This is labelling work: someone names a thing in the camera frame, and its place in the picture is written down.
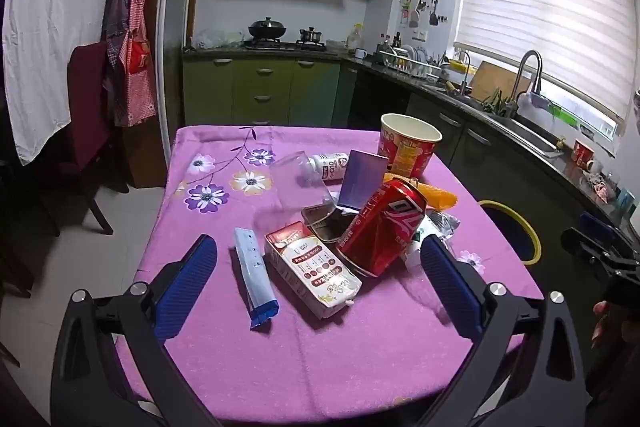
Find green base cabinets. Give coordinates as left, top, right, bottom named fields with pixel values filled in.
left=181, top=57, right=358, bottom=128

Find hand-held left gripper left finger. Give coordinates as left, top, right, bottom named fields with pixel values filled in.
left=50, top=234, right=221, bottom=427

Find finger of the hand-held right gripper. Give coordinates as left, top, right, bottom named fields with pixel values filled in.
left=579, top=212, right=640, bottom=259
left=561, top=228, right=608, bottom=264

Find clear plastic cup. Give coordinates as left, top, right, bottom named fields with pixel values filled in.
left=269, top=150, right=341, bottom=220

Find red paper noodle bucket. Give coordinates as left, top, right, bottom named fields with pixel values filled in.
left=378, top=113, right=443, bottom=180

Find hanging kitchen utensils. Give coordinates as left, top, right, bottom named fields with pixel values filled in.
left=400, top=0, right=448, bottom=30

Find dish rack with dishes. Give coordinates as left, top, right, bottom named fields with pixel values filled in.
left=377, top=46, right=448, bottom=80

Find steel kitchen sink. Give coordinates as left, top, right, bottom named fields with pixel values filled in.
left=480, top=107, right=563, bottom=152

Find dark base cabinets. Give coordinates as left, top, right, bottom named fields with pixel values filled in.
left=347, top=69, right=626, bottom=268

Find white and red milk carton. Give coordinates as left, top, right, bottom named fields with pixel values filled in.
left=264, top=221, right=363, bottom=320

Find brown plastic tray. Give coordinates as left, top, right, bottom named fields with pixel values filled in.
left=301, top=204, right=358, bottom=244

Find orange snack wrapper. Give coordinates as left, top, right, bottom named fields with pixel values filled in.
left=382, top=173, right=458, bottom=211

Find red checkered apron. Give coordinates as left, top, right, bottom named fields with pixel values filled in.
left=102, top=0, right=158, bottom=128

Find white hanging cloth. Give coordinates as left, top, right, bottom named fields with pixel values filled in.
left=2, top=0, right=103, bottom=165

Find white plastic bottle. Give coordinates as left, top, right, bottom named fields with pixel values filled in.
left=300, top=152, right=350, bottom=182

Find white silver packet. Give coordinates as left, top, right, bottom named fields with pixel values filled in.
left=400, top=209, right=461, bottom=270

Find wooden cutting board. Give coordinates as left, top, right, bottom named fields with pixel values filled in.
left=470, top=61, right=531, bottom=102

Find yellow-rimmed trash bin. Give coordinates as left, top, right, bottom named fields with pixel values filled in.
left=477, top=199, right=542, bottom=265

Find gas stove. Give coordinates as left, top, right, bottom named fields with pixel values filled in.
left=245, top=38, right=328, bottom=51

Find blue and white wrapper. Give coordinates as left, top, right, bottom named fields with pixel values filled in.
left=234, top=227, right=280, bottom=332

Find purple floral tablecloth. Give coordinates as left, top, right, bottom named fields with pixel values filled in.
left=117, top=124, right=546, bottom=423

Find person's right hand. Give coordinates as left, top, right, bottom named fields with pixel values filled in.
left=591, top=300, right=636, bottom=350

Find black wok with lid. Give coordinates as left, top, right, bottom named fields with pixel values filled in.
left=248, top=17, right=288, bottom=40

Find dark red chair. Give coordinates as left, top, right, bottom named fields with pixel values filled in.
left=67, top=41, right=131, bottom=235

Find red soda can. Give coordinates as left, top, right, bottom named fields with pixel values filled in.
left=337, top=177, right=428, bottom=279

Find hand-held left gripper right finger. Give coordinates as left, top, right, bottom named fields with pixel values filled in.
left=420, top=235, right=593, bottom=427

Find red mug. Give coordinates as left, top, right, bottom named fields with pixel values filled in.
left=571, top=139, right=597, bottom=168

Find clear plastic bag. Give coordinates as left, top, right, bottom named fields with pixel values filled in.
left=192, top=28, right=246, bottom=50

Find white window blind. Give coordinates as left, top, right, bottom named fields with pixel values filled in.
left=454, top=0, right=638, bottom=122

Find small steel faucet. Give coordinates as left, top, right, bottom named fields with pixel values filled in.
left=456, top=51, right=473, bottom=95

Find purple box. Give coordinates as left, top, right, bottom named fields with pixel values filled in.
left=337, top=150, right=390, bottom=212

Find tall steel faucet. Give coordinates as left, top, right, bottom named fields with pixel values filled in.
left=507, top=50, right=544, bottom=118

